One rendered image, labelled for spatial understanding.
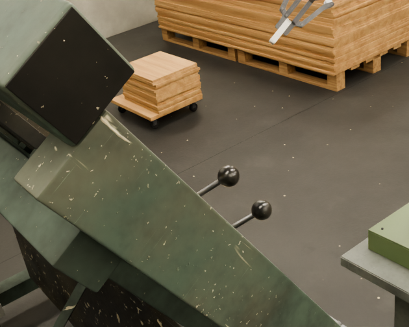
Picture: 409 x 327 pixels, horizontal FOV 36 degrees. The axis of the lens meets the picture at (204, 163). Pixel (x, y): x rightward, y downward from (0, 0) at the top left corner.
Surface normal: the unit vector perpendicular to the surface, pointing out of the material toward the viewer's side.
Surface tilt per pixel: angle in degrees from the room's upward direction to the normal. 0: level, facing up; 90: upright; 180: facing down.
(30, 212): 32
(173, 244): 90
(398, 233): 1
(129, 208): 90
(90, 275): 90
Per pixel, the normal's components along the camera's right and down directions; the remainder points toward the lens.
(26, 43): -0.53, -0.53
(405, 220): -0.13, -0.87
